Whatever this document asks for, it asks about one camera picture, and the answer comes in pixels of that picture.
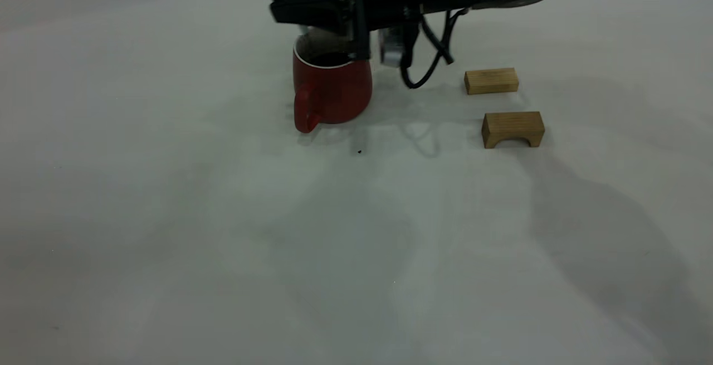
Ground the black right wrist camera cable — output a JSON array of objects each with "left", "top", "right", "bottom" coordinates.
[{"left": 400, "top": 7, "right": 470, "bottom": 90}]

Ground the flat rectangular wooden block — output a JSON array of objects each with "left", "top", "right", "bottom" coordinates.
[{"left": 464, "top": 67, "right": 520, "bottom": 96}]

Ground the red ceramic coffee cup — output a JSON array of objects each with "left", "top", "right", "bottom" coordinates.
[{"left": 292, "top": 25, "right": 373, "bottom": 134}]

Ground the arched wooden block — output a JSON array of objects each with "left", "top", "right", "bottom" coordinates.
[{"left": 481, "top": 111, "right": 545, "bottom": 149}]

